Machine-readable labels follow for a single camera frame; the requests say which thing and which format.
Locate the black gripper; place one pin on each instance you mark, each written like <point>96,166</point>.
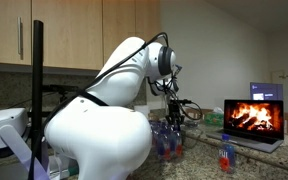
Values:
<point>175,108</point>

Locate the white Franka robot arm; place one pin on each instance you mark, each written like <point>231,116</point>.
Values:
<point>100,140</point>

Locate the plastic wrapped water bottle pack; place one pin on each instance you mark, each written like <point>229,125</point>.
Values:
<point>155,130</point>

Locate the white paper towel roll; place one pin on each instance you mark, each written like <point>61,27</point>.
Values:
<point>143,110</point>

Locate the green tissue box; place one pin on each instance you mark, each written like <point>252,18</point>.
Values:
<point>214,119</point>

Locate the silver laptop showing fireplace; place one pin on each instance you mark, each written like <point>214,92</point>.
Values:
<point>254,118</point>

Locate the purple screen monitor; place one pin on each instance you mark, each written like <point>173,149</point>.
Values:
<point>267,90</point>

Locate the white VR headset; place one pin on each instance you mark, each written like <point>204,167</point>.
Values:
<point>4,123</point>

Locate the small wall ornament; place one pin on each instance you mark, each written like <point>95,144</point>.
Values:
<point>283,76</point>

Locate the wooden wall cabinet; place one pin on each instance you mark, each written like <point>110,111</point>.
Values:
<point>67,33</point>

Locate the black camera stand pole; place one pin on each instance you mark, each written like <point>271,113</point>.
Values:
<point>37,66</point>

